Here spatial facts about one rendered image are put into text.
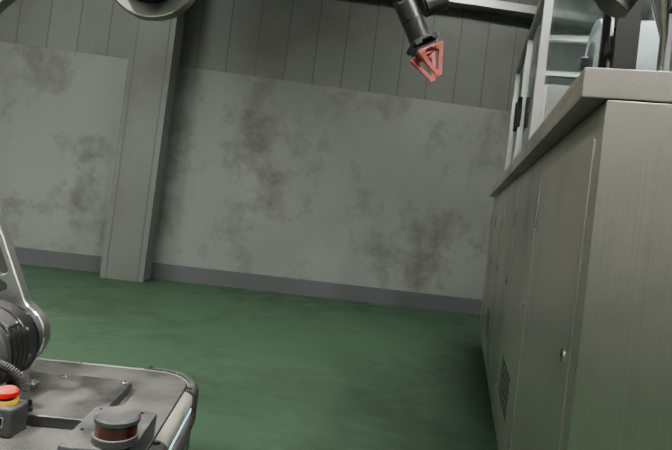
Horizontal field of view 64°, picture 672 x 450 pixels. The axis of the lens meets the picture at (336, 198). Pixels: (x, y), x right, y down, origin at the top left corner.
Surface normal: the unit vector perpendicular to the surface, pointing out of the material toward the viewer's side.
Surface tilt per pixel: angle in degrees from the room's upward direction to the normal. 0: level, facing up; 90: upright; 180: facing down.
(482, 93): 90
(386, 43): 90
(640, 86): 90
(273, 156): 90
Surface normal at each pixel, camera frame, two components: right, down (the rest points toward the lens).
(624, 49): -0.23, -0.05
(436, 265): 0.07, -0.01
